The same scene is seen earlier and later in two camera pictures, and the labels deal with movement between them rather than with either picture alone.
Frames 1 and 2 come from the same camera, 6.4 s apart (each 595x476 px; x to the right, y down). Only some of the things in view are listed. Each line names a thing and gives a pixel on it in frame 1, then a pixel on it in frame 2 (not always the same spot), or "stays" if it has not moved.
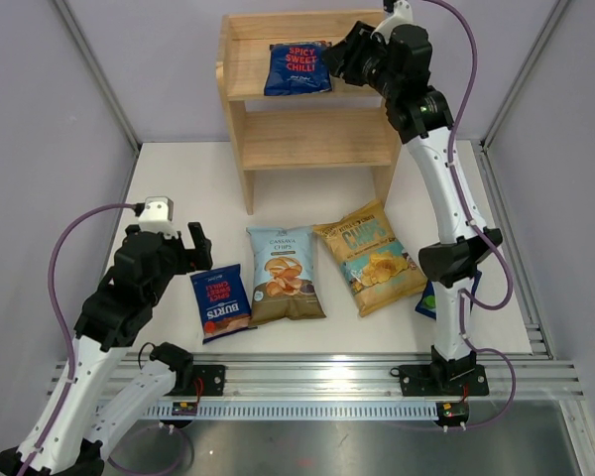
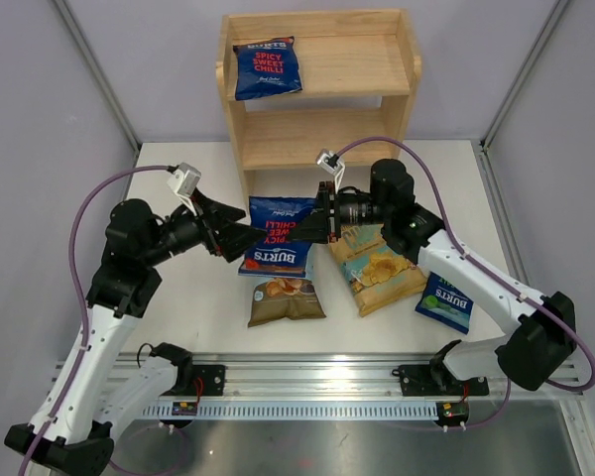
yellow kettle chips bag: [378, 271] stays
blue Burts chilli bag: [221, 302] → [277, 254]
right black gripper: [344, 58] → [317, 226]
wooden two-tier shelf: [348, 129] stays
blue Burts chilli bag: [298, 67] → [267, 67]
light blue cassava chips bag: [286, 283] stays
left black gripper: [202, 259] → [232, 239]
